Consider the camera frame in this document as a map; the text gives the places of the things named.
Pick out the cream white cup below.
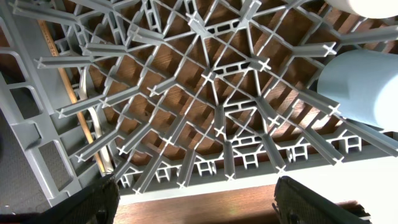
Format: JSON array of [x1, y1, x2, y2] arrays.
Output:
[[325, 0, 397, 19]]

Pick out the wooden chopstick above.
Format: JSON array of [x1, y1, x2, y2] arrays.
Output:
[[37, 20, 105, 175]]

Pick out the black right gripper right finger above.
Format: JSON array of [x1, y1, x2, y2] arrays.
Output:
[[272, 175, 370, 224]]

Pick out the light blue cup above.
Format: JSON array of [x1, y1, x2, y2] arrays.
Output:
[[317, 50, 397, 131]]

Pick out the grey dishwasher rack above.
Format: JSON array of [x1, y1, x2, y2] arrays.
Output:
[[1, 0, 397, 206]]

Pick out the round black tray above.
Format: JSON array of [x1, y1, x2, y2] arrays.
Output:
[[1, 114, 50, 215]]

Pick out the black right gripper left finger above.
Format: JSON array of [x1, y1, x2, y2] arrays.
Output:
[[23, 174, 121, 224]]

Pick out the white plastic fork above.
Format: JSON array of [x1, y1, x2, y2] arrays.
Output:
[[78, 67, 114, 174]]

